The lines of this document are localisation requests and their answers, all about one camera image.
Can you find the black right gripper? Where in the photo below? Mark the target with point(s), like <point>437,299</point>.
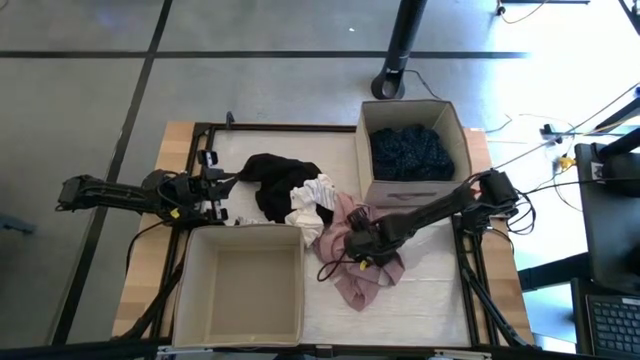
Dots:
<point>372,245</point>

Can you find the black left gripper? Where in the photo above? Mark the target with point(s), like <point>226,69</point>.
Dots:
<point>200,192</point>

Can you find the black garment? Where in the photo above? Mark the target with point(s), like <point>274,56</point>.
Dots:
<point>272,185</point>

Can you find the pink garment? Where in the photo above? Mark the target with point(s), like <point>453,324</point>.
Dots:
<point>357,290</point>

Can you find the dark blue checked garment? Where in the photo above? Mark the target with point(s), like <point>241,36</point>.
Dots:
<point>410,152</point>

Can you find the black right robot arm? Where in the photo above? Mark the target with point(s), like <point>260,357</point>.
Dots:
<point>430,210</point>

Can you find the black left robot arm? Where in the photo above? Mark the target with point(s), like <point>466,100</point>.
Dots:
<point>110,192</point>

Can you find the cardboard box with dark clothes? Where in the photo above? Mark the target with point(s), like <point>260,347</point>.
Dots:
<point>415,195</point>

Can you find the small white garment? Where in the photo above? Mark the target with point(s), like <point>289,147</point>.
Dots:
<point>247,220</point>

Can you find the small black clamp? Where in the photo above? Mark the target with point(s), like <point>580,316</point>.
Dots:
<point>230,119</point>

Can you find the plain white garment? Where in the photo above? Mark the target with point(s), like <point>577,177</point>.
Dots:
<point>307,225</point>

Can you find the white striped garment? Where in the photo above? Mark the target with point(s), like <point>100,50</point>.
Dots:
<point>320,192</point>

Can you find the white textured table mat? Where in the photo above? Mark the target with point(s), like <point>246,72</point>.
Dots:
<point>425,300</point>

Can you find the empty beige fabric box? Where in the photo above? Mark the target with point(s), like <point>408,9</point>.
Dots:
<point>240,285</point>

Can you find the black round pole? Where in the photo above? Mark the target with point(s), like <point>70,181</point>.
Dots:
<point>402,40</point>

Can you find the black power adapter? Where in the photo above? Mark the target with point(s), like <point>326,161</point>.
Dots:
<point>547,131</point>

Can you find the computer keyboard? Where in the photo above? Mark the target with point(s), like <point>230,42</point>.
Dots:
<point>615,325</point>

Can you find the black desk leg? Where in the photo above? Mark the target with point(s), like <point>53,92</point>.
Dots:
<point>620,115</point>

